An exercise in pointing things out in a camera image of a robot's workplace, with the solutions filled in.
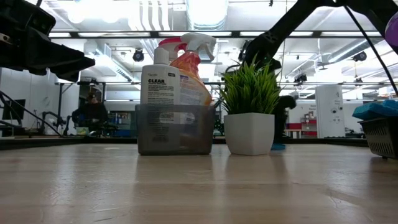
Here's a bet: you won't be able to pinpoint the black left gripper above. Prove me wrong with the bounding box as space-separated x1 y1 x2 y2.
0 0 96 83

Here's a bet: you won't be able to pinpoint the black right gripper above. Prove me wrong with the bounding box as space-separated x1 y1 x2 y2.
273 95 297 144

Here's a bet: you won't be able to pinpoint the white cleaner bottle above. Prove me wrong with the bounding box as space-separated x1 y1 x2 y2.
139 47 182 150

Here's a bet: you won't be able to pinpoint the white-trigger orange spray bottle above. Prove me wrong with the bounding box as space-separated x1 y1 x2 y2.
167 32 218 147

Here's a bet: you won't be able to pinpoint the red shelf boxes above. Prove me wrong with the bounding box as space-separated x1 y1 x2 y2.
287 122 318 138

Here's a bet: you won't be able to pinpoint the artificial plant in white pot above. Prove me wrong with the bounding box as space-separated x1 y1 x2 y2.
219 55 282 156

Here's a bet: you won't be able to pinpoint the person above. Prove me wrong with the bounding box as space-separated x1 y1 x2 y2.
71 91 110 133

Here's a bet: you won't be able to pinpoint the black computer monitor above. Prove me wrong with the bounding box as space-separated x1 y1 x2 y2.
2 98 27 121

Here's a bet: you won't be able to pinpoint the black plastic basket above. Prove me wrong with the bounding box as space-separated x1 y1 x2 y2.
357 116 398 160

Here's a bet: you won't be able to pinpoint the grey translucent bin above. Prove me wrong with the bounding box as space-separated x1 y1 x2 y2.
135 104 216 156

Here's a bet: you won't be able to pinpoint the purple plastic bucket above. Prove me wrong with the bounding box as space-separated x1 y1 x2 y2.
384 11 398 56

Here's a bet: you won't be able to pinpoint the black ceiling camera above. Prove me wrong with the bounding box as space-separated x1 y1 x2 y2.
293 72 308 85
353 50 368 62
132 49 146 63

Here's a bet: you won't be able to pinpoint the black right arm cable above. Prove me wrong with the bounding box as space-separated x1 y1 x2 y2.
343 5 398 96

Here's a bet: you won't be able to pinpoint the silver ceiling duct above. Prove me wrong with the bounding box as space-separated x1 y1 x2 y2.
185 0 229 31

